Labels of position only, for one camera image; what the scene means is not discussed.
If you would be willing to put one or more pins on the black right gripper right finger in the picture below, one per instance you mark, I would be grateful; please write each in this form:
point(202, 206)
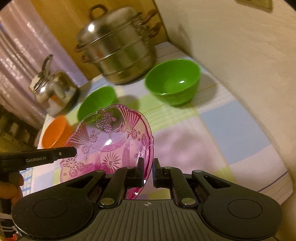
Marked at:
point(173, 179)

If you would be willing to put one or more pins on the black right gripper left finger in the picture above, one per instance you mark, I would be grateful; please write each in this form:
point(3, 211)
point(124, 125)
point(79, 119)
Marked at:
point(123, 179)

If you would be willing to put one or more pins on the pink glass bowl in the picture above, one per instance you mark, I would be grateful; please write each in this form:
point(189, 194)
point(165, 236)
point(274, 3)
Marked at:
point(108, 139)

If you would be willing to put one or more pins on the small green plastic bowl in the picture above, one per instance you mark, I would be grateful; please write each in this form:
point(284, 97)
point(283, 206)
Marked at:
point(100, 98)

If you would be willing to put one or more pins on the person's left hand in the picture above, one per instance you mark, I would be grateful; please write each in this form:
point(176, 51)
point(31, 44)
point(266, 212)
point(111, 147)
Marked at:
point(11, 191)

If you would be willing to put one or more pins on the orange plastic bowl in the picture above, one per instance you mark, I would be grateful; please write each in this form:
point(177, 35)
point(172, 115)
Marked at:
point(57, 133)

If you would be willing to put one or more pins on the checkered tablecloth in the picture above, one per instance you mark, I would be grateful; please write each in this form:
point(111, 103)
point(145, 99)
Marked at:
point(214, 133)

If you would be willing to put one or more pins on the stainless steel kettle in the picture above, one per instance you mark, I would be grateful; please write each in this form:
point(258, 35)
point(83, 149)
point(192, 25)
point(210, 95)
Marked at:
point(56, 92)

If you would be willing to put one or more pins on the large green plastic bowl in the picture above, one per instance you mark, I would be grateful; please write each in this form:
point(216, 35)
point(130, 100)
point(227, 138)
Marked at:
point(174, 82)

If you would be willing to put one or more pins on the pink curtain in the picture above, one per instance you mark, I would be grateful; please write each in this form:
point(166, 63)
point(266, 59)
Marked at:
point(25, 42)

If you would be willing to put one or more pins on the stainless steel steamer pot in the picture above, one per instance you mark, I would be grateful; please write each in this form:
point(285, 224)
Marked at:
point(118, 43)

